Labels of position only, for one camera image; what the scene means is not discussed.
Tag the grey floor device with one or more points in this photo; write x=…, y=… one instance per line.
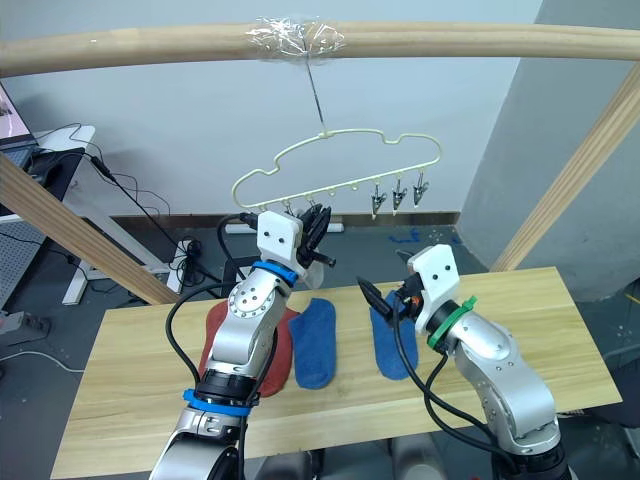
x=22, y=322

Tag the white desk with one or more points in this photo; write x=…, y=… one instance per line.
x=65, y=137

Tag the open laptop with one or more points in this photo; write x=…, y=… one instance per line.
x=12, y=125

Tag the slanted wooden frame post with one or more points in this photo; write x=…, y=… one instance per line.
x=75, y=230
x=575, y=175

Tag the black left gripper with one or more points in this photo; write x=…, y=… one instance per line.
x=314, y=250

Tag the blue sock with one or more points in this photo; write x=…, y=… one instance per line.
x=315, y=345
x=387, y=350

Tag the dark rounded shape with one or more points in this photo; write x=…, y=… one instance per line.
x=292, y=466

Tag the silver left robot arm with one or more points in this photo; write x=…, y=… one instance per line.
x=245, y=310

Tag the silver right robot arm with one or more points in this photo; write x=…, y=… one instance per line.
x=505, y=380

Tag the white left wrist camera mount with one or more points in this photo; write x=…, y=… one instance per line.
x=277, y=235

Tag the white wall power strip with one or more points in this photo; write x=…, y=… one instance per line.
x=285, y=228

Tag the metal hanger clip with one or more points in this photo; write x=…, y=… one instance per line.
x=398, y=198
x=420, y=191
x=288, y=206
x=312, y=203
x=376, y=201

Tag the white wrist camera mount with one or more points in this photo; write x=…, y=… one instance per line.
x=277, y=235
x=437, y=272

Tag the red sock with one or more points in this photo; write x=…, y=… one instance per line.
x=282, y=360

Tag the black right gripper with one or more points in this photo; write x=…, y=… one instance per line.
x=411, y=296

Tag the grey perforated panel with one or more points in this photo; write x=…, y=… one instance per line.
x=17, y=250

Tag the clear tape wrap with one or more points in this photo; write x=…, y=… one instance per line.
x=295, y=37

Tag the wooden crossbar rod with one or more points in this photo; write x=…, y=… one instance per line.
x=150, y=45

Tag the white floor power strip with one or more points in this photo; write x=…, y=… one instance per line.
x=179, y=267

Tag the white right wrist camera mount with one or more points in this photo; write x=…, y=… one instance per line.
x=437, y=272

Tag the cream plastic clip hanger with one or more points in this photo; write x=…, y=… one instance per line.
x=327, y=135

